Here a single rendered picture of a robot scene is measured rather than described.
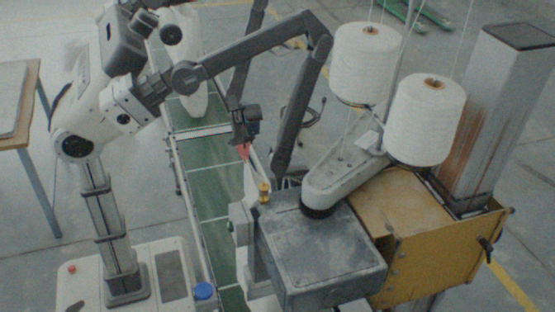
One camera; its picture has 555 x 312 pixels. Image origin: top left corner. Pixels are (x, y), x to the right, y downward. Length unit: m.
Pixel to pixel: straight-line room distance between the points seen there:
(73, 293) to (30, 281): 0.52
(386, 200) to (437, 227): 0.14
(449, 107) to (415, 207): 0.35
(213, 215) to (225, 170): 0.37
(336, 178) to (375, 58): 0.29
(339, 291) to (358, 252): 0.10
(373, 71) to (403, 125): 0.21
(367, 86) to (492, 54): 0.27
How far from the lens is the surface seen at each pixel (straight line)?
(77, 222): 3.04
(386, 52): 1.05
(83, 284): 2.38
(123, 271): 2.12
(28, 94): 2.88
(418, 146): 0.91
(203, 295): 1.50
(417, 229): 1.09
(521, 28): 1.07
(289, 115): 1.25
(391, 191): 1.17
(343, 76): 1.08
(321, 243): 1.00
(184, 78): 1.17
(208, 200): 2.44
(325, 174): 1.05
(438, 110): 0.87
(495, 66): 1.01
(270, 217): 1.04
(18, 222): 3.19
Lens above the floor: 2.11
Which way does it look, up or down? 39 degrees down
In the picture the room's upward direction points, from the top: 3 degrees clockwise
